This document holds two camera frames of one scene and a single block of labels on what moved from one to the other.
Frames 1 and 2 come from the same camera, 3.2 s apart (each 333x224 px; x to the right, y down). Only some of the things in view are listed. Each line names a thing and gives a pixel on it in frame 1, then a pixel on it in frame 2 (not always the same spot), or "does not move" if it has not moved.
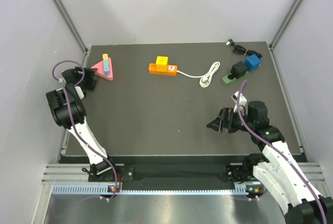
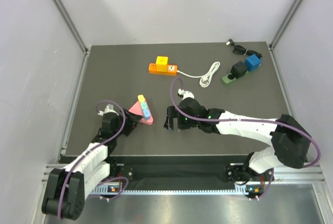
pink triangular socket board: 100,71 -> 137,108
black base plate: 241,172 does not move
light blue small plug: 106,70 -> 146,114
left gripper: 89,74 -> 131,121
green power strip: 229,78 does not move
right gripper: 226,117 -> 173,113
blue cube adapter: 252,63 does not move
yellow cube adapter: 162,64 does not move
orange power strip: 172,70 does not move
